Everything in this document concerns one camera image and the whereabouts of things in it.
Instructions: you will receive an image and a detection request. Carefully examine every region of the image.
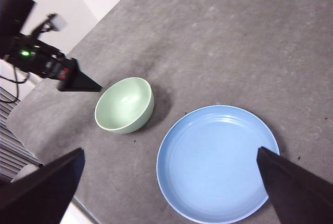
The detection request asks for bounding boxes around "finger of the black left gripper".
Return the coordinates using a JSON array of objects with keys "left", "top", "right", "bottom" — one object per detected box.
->
[{"left": 57, "top": 58, "right": 103, "bottom": 93}]

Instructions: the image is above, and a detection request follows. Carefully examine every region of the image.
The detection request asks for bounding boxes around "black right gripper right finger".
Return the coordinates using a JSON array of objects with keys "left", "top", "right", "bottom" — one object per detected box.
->
[{"left": 257, "top": 146, "right": 333, "bottom": 224}]

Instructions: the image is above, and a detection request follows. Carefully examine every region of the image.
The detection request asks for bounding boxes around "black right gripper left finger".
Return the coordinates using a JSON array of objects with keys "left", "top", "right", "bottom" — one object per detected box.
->
[{"left": 0, "top": 148, "right": 85, "bottom": 224}]

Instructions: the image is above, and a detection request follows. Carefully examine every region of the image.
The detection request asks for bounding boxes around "green ribbed bowl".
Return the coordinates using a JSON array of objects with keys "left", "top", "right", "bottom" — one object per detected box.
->
[{"left": 94, "top": 77, "right": 155, "bottom": 135}]

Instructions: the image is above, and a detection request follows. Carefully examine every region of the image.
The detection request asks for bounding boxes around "blue round plate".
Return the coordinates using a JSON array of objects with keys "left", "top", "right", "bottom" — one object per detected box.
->
[{"left": 156, "top": 104, "right": 281, "bottom": 224}]

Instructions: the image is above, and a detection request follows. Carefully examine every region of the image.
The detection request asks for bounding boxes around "white rounded object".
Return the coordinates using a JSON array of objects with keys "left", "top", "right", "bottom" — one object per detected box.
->
[{"left": 11, "top": 164, "right": 37, "bottom": 183}]

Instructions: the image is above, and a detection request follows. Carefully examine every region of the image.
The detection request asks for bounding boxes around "grey slatted panel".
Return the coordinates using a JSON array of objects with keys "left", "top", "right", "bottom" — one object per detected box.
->
[{"left": 0, "top": 86, "right": 44, "bottom": 180}]

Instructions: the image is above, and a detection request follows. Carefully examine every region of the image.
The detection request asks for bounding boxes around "black cable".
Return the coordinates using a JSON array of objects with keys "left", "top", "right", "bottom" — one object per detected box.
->
[{"left": 0, "top": 65, "right": 29, "bottom": 104}]

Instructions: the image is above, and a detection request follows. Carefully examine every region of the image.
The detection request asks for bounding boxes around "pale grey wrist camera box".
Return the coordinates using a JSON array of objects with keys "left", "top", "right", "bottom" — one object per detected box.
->
[{"left": 48, "top": 13, "right": 68, "bottom": 32}]

